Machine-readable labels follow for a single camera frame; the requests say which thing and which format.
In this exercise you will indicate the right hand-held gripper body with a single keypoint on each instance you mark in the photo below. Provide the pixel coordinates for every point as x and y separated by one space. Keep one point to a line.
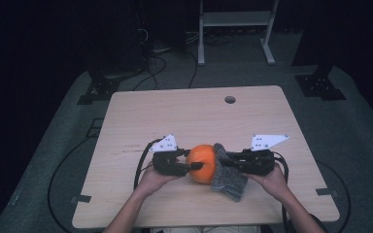
255 161

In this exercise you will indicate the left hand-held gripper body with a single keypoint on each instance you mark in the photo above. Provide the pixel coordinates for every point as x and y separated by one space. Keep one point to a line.
168 163

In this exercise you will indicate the orange plush toy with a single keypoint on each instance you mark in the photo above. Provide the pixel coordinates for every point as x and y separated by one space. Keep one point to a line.
202 152

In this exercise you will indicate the grey fluffy cloth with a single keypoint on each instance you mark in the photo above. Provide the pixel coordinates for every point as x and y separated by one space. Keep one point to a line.
228 182

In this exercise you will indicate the person's left hand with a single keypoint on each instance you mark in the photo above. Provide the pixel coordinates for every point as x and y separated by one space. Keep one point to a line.
152 182

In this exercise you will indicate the person's right hand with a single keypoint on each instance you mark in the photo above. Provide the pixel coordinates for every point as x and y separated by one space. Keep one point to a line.
272 185

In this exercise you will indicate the grey tape strip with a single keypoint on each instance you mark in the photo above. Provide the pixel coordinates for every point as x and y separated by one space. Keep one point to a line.
81 198
327 192

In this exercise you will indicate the black stand base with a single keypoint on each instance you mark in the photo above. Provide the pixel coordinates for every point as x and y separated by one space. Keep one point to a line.
319 85
105 87

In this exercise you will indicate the white metal stand frame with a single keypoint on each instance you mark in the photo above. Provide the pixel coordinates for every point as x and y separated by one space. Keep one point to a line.
236 18

